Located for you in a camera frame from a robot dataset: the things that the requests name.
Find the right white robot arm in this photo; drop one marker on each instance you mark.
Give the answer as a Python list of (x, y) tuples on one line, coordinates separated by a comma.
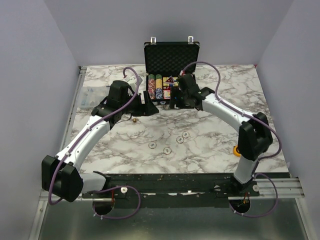
[(254, 133)]

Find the aluminium extrusion frame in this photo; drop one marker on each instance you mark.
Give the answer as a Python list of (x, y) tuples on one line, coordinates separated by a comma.
[(273, 215)]

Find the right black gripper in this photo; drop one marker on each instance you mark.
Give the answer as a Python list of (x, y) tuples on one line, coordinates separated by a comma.
[(175, 92)]

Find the white red chip bottom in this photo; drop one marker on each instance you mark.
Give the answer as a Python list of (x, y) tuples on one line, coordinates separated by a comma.
[(167, 150)]

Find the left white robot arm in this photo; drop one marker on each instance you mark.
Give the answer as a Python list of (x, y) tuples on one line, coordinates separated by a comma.
[(60, 174)]

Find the black poker chip case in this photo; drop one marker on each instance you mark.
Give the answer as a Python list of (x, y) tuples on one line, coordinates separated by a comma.
[(165, 59)]

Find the white red chip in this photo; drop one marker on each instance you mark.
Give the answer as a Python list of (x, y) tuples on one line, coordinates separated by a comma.
[(180, 139), (185, 134), (152, 145), (167, 150)]

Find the yellow black tape measure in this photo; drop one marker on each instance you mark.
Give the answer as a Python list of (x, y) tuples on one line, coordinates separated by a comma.
[(236, 151)]

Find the clear plastic organizer box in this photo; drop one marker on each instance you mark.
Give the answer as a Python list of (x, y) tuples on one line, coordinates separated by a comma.
[(91, 96)]

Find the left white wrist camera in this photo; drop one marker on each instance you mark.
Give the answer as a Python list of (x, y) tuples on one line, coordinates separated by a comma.
[(133, 82)]

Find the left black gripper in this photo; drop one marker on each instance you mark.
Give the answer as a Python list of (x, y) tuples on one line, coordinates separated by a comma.
[(148, 108)]

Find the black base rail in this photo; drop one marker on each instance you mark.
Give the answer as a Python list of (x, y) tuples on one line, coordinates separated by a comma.
[(178, 190)]

